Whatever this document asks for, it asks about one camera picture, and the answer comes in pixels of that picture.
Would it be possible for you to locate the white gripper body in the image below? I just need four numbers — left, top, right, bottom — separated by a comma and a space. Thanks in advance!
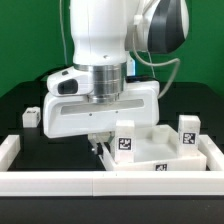
43, 66, 159, 138

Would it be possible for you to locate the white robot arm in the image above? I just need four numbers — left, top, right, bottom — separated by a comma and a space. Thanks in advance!
43, 0, 189, 138

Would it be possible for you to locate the white square tabletop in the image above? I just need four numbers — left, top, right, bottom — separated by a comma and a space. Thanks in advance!
99, 125, 207, 171

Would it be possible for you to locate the white U-shaped fence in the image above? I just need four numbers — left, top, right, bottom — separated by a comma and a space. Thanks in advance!
0, 135, 224, 197

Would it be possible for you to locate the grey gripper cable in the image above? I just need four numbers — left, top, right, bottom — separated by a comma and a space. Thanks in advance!
131, 0, 182, 100

